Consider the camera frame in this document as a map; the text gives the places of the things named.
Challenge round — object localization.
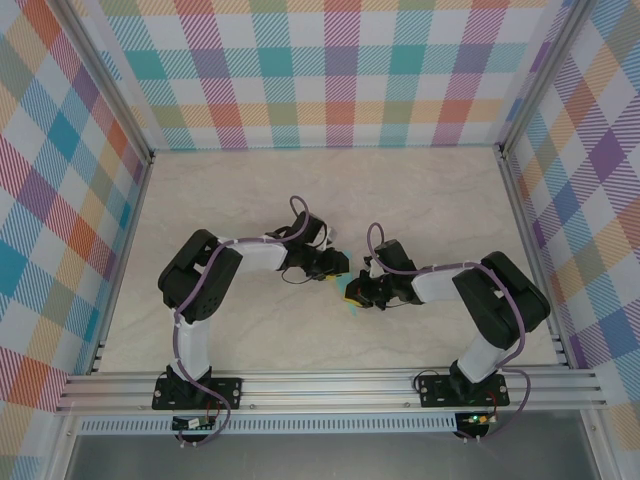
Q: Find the grey metal panel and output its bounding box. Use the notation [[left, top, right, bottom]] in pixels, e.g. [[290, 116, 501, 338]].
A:
[[64, 433, 601, 480]]

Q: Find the dark circuit board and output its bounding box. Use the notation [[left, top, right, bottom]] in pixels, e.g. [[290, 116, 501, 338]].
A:
[[172, 415, 217, 432]]

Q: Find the long aluminium base rail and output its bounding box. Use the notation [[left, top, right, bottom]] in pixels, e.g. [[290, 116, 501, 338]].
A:
[[53, 367, 609, 417]]

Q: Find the thin black wire loop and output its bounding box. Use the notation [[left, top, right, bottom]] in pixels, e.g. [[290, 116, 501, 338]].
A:
[[411, 367, 444, 397]]

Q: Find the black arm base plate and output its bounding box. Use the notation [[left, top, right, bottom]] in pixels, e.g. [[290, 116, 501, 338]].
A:
[[152, 377, 245, 412], [417, 374, 509, 409]]

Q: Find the white slotted cable tray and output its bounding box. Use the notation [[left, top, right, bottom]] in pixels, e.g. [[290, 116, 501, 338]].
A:
[[79, 418, 459, 436]]

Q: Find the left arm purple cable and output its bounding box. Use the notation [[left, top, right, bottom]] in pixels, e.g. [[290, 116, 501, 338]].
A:
[[171, 195, 311, 450]]

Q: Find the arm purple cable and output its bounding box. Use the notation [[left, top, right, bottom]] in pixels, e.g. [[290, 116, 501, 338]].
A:
[[366, 221, 532, 444], [171, 195, 311, 450]]

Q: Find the aluminium table side rail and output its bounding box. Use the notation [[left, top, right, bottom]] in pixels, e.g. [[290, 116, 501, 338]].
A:
[[87, 153, 157, 376], [497, 144, 574, 371]]

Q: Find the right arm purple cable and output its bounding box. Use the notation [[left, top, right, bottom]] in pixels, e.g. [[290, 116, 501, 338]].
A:
[[366, 221, 532, 444]]

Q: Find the aluminium frame post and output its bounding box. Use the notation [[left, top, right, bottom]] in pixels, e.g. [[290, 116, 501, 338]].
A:
[[497, 0, 597, 157], [47, 0, 157, 167]]

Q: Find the aluminium frame strut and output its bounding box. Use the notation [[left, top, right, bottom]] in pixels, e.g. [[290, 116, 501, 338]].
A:
[[45, 413, 84, 480], [581, 409, 617, 480]]

